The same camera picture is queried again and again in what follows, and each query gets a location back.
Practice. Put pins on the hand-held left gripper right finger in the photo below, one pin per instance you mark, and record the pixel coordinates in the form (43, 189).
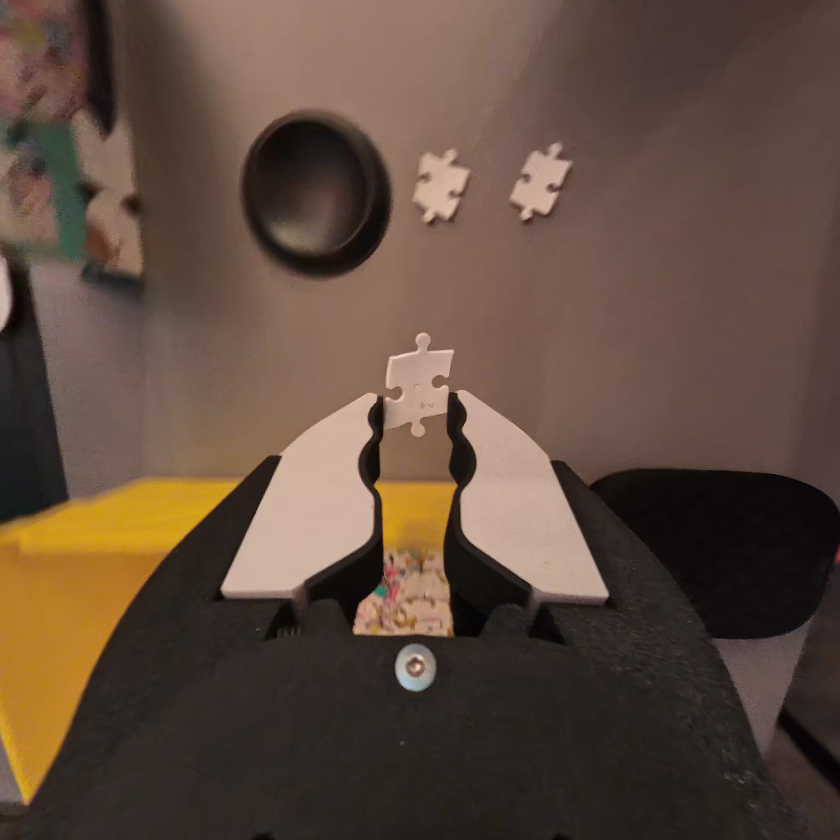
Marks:
(525, 525)

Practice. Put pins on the black quilted pad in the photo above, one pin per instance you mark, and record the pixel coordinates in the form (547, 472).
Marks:
(722, 551)

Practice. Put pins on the colourful puzzle box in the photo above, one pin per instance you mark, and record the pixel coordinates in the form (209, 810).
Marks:
(53, 92)

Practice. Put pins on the pile of puzzle pieces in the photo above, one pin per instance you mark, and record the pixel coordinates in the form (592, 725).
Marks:
(400, 597)

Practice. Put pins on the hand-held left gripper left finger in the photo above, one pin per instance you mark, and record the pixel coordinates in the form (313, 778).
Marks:
(302, 525)

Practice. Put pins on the white jigsaw piece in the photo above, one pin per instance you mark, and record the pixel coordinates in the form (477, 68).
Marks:
(441, 184)
(540, 180)
(420, 381)

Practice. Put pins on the yellow plastic bin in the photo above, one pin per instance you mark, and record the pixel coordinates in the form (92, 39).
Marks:
(79, 604)

